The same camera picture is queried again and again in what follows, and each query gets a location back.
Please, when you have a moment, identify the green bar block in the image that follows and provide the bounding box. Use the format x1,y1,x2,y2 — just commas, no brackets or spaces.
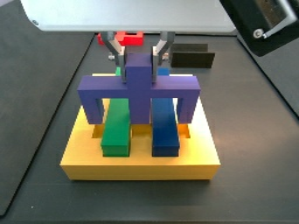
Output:
98,66,133,158

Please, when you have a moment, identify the blue bar block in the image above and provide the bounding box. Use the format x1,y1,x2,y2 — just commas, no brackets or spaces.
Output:
150,68,180,157

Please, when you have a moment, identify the purple three-legged block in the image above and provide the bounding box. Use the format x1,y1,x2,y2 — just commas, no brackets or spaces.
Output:
77,53,201,124

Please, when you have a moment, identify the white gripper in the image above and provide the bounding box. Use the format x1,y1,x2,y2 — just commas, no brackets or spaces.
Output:
21,0,235,82

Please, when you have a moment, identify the black angle fixture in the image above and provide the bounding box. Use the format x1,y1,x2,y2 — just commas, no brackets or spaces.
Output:
169,44,214,68

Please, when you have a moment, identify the red three-legged block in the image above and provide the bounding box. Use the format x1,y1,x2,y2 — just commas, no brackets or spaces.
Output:
96,31,145,47

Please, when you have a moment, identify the yellow slotted board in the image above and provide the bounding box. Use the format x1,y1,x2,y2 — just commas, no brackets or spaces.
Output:
60,98,220,180

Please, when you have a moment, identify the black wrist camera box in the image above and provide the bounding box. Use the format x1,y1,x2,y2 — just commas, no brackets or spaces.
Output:
218,0,299,57

